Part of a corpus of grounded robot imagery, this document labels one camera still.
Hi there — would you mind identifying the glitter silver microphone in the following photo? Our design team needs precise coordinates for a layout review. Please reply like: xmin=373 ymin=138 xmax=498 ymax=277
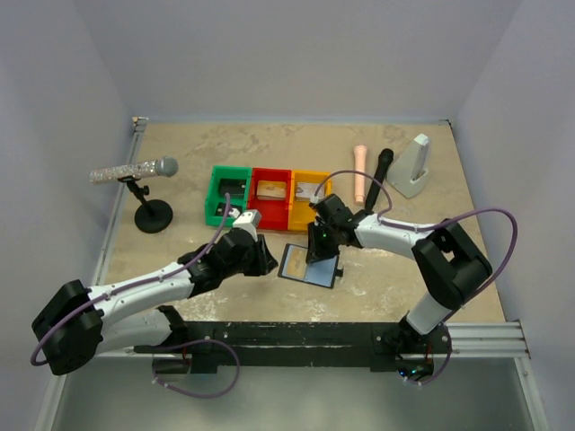
xmin=89 ymin=156 xmax=179 ymax=184

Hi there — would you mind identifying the black item in green bin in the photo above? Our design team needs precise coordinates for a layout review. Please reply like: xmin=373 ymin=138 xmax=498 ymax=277
xmin=217 ymin=178 xmax=246 ymax=199

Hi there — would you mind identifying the yellow plastic bin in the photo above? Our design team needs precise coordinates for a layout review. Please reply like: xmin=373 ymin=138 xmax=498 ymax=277
xmin=287 ymin=170 xmax=332 ymax=232

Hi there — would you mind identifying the gold card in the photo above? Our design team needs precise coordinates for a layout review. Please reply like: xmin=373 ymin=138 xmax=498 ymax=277
xmin=283 ymin=247 xmax=307 ymax=279

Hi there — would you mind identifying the card in red bin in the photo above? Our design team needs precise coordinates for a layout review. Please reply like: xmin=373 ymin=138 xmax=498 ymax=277
xmin=255 ymin=180 xmax=288 ymax=201

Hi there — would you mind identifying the grey credit card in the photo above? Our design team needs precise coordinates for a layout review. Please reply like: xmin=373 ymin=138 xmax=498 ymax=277
xmin=213 ymin=202 xmax=243 ymax=217

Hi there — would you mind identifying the grey wedge stand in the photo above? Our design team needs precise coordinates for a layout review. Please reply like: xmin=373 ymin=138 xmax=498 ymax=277
xmin=387 ymin=134 xmax=431 ymax=198

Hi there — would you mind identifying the red plastic bin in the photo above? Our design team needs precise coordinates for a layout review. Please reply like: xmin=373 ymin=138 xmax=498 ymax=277
xmin=247 ymin=167 xmax=292 ymax=231

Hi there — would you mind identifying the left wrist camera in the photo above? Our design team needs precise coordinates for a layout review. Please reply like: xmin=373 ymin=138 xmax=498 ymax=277
xmin=232 ymin=209 xmax=261 ymax=241

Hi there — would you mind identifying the green plastic bin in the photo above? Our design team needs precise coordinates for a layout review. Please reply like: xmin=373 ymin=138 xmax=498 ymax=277
xmin=204 ymin=165 xmax=252 ymax=226

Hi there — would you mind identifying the black microphone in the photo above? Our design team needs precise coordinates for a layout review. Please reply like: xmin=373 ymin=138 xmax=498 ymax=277
xmin=364 ymin=148 xmax=394 ymax=213

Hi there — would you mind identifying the aluminium frame rail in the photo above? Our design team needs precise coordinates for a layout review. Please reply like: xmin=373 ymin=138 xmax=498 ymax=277
xmin=33 ymin=117 xmax=150 ymax=431

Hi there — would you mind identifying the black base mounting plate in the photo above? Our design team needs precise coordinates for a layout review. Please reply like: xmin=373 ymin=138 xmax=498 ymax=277
xmin=135 ymin=321 xmax=450 ymax=374

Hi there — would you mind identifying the pink microphone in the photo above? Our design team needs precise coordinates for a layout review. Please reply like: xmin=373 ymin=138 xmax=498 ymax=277
xmin=353 ymin=145 xmax=367 ymax=205

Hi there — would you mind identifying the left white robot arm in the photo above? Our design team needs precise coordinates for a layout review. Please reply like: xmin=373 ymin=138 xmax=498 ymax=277
xmin=31 ymin=228 xmax=278 ymax=375

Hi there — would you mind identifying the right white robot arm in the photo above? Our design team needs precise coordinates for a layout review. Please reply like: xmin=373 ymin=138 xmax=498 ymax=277
xmin=306 ymin=194 xmax=492 ymax=352

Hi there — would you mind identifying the black leather card holder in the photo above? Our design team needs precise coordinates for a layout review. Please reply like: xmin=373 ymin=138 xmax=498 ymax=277
xmin=278 ymin=243 xmax=343 ymax=289

